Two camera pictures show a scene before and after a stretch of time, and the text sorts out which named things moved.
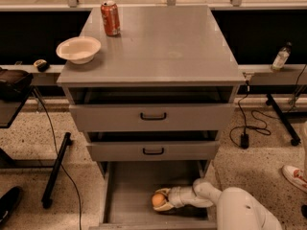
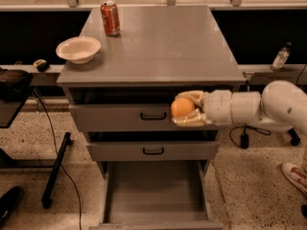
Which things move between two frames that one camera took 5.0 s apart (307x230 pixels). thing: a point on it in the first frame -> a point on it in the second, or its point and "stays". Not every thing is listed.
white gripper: (176, 197) -> (218, 107)
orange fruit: (157, 199) -> (181, 107)
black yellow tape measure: (41, 65) stays
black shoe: (9, 202) stays
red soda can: (111, 18) stays
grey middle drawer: (153, 146) stays
